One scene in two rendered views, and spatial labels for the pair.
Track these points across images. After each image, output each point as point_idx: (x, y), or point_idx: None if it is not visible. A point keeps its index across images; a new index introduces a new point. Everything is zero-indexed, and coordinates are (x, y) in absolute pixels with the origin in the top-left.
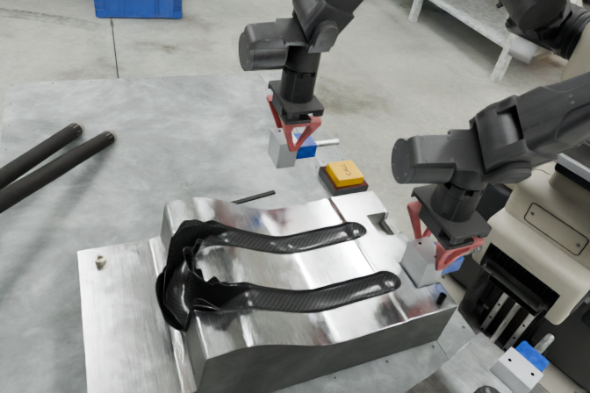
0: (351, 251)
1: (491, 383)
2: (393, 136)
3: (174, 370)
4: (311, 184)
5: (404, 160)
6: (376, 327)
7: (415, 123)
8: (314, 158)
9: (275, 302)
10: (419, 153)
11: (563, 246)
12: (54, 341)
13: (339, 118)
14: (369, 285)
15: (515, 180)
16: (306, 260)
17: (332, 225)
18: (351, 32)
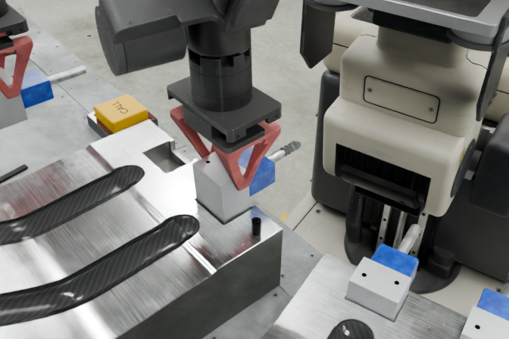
0: (124, 205)
1: (349, 315)
2: None
3: None
4: (79, 141)
5: (107, 38)
6: (170, 297)
7: (252, 49)
8: (82, 107)
9: (0, 314)
10: (116, 15)
11: (416, 118)
12: None
13: (160, 70)
14: (155, 243)
15: (263, 12)
16: (58, 239)
17: (94, 179)
18: None
